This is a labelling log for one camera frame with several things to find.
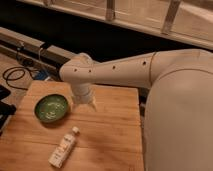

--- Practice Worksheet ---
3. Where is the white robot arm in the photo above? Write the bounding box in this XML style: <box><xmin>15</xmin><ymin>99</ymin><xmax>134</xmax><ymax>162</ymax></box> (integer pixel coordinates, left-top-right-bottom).
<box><xmin>59</xmin><ymin>49</ymin><xmax>213</xmax><ymax>171</ymax></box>

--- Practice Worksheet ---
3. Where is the blue plug box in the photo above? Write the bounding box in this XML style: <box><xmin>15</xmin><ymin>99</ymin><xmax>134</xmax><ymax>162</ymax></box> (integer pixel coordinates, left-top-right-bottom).
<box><xmin>33</xmin><ymin>70</ymin><xmax>49</xmax><ymax>80</ymax></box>

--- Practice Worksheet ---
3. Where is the white plastic bottle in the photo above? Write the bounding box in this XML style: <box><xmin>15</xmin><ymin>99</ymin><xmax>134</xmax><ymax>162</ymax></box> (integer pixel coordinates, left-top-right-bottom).
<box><xmin>49</xmin><ymin>126</ymin><xmax>80</xmax><ymax>168</ymax></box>

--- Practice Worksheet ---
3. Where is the metal floor rail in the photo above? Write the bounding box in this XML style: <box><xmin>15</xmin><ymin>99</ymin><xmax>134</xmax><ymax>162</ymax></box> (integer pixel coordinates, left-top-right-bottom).
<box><xmin>0</xmin><ymin>27</ymin><xmax>75</xmax><ymax>80</ymax></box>

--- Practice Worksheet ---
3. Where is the white window frame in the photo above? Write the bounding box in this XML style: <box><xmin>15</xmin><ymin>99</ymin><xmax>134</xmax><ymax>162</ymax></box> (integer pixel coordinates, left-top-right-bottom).
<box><xmin>18</xmin><ymin>0</ymin><xmax>213</xmax><ymax>50</ymax></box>

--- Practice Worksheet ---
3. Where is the black coiled cable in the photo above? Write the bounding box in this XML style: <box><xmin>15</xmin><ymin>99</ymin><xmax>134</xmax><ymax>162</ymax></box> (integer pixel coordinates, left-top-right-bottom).
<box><xmin>2</xmin><ymin>44</ymin><xmax>38</xmax><ymax>90</ymax></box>

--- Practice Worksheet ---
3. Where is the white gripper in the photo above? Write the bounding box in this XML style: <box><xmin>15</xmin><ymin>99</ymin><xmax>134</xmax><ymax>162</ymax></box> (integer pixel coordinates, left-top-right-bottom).
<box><xmin>70</xmin><ymin>83</ymin><xmax>97</xmax><ymax>111</ymax></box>

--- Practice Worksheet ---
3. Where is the green ceramic bowl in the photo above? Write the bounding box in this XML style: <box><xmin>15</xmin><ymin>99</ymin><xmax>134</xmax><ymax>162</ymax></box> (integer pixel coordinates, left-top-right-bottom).
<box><xmin>34</xmin><ymin>94</ymin><xmax>69</xmax><ymax>123</ymax></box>

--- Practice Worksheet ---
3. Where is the black equipment at left edge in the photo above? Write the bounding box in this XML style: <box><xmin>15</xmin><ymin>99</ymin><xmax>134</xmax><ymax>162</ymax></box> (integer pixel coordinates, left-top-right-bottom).
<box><xmin>0</xmin><ymin>84</ymin><xmax>16</xmax><ymax>135</ymax></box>

